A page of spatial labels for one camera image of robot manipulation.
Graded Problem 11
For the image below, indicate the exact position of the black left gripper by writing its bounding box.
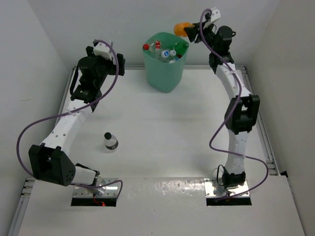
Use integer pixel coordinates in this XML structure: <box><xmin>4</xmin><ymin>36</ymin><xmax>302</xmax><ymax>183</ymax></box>
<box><xmin>85</xmin><ymin>46</ymin><xmax>123</xmax><ymax>88</ymax></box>

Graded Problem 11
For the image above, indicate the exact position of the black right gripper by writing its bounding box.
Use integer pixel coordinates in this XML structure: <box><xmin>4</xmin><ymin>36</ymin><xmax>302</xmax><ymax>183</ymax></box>
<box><xmin>185</xmin><ymin>20</ymin><xmax>218</xmax><ymax>53</ymax></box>

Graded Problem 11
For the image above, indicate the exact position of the orange juice bottle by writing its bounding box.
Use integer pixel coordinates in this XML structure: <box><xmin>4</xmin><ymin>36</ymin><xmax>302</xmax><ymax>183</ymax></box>
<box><xmin>173</xmin><ymin>22</ymin><xmax>194</xmax><ymax>37</ymax></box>

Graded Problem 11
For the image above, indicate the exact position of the green plastic bottle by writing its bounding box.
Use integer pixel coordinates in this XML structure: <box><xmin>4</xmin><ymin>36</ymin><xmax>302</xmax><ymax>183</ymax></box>
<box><xmin>172</xmin><ymin>41</ymin><xmax>189</xmax><ymax>57</ymax></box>

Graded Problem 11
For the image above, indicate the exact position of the clear bottle blue-orange label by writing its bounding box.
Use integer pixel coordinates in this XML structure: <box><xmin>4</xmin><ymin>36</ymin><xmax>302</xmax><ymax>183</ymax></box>
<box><xmin>169</xmin><ymin>50</ymin><xmax>177</xmax><ymax>57</ymax></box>

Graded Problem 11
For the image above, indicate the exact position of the clear bottle blue label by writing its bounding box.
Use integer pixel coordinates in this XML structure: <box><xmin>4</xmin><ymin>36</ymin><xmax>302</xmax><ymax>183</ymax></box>
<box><xmin>168</xmin><ymin>57</ymin><xmax>180</xmax><ymax>63</ymax></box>

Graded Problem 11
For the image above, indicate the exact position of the clear bottle blue-white cap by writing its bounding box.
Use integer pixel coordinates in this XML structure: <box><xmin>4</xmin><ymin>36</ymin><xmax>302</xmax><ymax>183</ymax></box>
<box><xmin>156</xmin><ymin>50</ymin><xmax>170</xmax><ymax>63</ymax></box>

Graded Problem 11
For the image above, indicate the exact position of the clear bottle red label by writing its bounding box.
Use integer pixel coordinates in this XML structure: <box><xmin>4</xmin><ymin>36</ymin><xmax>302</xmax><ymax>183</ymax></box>
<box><xmin>142</xmin><ymin>40</ymin><xmax>161</xmax><ymax>53</ymax></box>

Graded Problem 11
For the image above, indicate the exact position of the clear bottle black cap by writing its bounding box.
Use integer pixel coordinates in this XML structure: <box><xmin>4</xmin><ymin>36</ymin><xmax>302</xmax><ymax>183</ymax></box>
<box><xmin>104</xmin><ymin>132</ymin><xmax>119</xmax><ymax>150</ymax></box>

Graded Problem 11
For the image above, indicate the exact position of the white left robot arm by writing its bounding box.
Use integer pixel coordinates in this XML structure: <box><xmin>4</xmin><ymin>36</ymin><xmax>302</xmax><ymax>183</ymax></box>
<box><xmin>29</xmin><ymin>43</ymin><xmax>126</xmax><ymax>188</ymax></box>

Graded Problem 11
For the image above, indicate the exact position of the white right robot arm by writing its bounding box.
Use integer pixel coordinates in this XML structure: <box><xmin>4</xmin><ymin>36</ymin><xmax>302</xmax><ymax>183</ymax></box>
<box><xmin>184</xmin><ymin>24</ymin><xmax>260</xmax><ymax>189</ymax></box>

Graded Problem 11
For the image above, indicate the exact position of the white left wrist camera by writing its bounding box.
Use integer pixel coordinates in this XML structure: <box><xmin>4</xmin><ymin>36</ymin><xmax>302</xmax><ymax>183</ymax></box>
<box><xmin>93</xmin><ymin>42</ymin><xmax>113</xmax><ymax>60</ymax></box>

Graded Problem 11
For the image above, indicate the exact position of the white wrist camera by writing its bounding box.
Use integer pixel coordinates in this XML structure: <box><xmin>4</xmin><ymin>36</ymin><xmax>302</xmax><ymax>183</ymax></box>
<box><xmin>93</xmin><ymin>42</ymin><xmax>113</xmax><ymax>60</ymax></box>
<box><xmin>204</xmin><ymin>7</ymin><xmax>221</xmax><ymax>28</ymax></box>

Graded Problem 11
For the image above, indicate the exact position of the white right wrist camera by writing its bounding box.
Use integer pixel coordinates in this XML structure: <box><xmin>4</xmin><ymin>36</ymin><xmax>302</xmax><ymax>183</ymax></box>
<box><xmin>204</xmin><ymin>7</ymin><xmax>221</xmax><ymax>28</ymax></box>

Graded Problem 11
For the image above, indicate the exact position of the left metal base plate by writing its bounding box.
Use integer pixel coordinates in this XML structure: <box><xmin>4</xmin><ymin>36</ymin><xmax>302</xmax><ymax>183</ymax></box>
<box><xmin>72</xmin><ymin>177</ymin><xmax>120</xmax><ymax>198</ymax></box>

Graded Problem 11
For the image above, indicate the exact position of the metal base plate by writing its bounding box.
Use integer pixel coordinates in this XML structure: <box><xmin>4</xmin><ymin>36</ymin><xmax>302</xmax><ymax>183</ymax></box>
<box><xmin>72</xmin><ymin>177</ymin><xmax>120</xmax><ymax>198</ymax></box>
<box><xmin>204</xmin><ymin>178</ymin><xmax>250</xmax><ymax>199</ymax></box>

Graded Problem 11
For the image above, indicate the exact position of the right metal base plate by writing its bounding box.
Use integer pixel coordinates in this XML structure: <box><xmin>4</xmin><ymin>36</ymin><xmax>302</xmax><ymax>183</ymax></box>
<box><xmin>204</xmin><ymin>178</ymin><xmax>250</xmax><ymax>199</ymax></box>

